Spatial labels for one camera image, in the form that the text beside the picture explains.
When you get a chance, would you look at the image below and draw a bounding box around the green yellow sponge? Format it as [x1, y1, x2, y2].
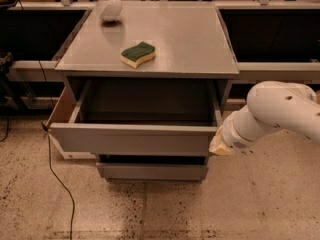
[121, 42, 156, 69]

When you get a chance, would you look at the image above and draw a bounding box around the grey drawer cabinet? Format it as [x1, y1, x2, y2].
[54, 0, 240, 185]

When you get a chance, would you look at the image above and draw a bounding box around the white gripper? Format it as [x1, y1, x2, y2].
[209, 106, 280, 156]

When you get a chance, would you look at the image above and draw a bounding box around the grey top drawer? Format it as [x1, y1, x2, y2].
[50, 78, 221, 157]

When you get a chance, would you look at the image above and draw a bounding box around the white bowl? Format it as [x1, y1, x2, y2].
[100, 0, 123, 22]

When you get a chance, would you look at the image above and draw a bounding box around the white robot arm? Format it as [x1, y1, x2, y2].
[209, 81, 320, 156]

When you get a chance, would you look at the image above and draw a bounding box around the grey drawer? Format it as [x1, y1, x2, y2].
[50, 78, 221, 157]
[96, 159, 208, 182]

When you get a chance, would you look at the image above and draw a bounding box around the grey bottom drawer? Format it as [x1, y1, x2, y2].
[96, 159, 208, 182]

